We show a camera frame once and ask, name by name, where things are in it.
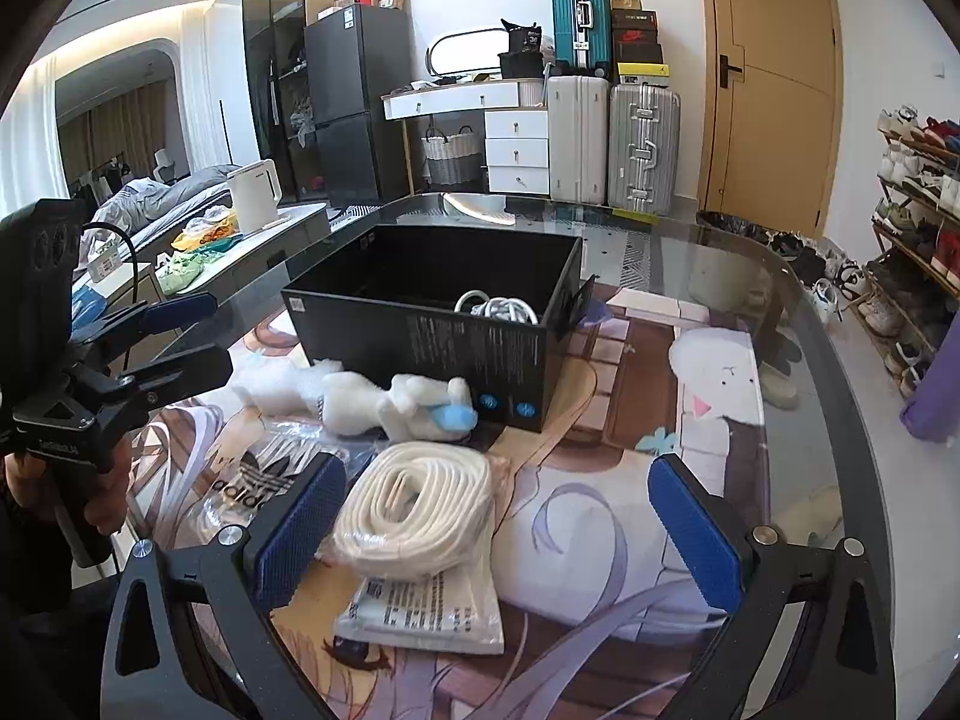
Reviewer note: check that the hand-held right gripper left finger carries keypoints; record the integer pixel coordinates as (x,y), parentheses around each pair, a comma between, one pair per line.
(300,525)

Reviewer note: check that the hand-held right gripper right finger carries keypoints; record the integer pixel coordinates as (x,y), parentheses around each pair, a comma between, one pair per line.
(697,532)

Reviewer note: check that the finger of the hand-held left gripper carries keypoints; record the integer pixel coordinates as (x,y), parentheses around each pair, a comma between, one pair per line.
(187,371)
(180,311)

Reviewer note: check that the clear plastic bag black logo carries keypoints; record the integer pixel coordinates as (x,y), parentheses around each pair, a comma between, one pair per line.
(247,480)

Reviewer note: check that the white foam wrap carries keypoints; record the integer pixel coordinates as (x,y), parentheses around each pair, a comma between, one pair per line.
(262,390)

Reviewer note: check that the white plush toy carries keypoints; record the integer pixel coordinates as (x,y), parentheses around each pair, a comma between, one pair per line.
(360,405)

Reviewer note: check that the white printed packet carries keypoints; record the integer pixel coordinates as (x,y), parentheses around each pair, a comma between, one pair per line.
(420,615)

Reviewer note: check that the black cardboard box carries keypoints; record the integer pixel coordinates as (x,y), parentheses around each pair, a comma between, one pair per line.
(420,345)

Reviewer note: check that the person's left hand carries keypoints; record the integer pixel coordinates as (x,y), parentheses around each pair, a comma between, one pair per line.
(30,484)

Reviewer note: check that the bag of colourful snacks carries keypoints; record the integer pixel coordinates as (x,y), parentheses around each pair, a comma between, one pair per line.
(206,229)

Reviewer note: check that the grey side table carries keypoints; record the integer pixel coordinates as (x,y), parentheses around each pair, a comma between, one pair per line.
(247,247)

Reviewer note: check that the bed with grey bedding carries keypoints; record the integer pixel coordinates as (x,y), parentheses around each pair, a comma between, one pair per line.
(150,199)

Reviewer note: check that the white electric kettle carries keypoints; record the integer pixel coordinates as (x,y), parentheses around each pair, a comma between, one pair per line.
(253,199)

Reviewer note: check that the dark glass cabinet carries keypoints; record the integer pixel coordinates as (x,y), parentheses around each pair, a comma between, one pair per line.
(274,67)

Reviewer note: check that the purple bag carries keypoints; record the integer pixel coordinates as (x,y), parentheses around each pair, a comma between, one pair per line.
(934,397)

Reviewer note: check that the black fridge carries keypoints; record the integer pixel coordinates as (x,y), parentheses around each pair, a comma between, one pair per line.
(352,97)

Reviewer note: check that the group of shoes on floor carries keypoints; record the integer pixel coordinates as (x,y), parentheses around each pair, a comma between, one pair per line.
(817,262)

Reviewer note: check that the white trash bin black liner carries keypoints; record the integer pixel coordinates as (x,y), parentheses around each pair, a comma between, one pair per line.
(724,229)

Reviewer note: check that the grey white laundry basket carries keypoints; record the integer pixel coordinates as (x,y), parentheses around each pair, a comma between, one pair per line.
(452,154)

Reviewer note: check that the white dresser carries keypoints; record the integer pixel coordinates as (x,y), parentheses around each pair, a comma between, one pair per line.
(480,127)

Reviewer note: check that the wooden shoe rack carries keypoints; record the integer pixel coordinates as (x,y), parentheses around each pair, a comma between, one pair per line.
(911,240)

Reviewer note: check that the oval mirror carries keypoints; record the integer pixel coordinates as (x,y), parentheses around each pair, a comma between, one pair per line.
(469,51)

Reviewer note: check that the silver suitcase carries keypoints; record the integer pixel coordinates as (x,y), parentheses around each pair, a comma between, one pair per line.
(643,146)

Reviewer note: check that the rows of shoes on rack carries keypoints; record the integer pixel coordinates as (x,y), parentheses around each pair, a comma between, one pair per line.
(919,187)

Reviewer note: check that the white suitcase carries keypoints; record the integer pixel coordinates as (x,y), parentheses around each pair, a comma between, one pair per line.
(577,139)

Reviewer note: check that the wooden door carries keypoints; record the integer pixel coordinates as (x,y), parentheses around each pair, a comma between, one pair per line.
(772,75)

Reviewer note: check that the teal suitcase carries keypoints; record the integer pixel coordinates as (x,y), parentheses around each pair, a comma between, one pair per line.
(579,19)

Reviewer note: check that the stack of shoe boxes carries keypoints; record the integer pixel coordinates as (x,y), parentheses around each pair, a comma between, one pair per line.
(637,41)

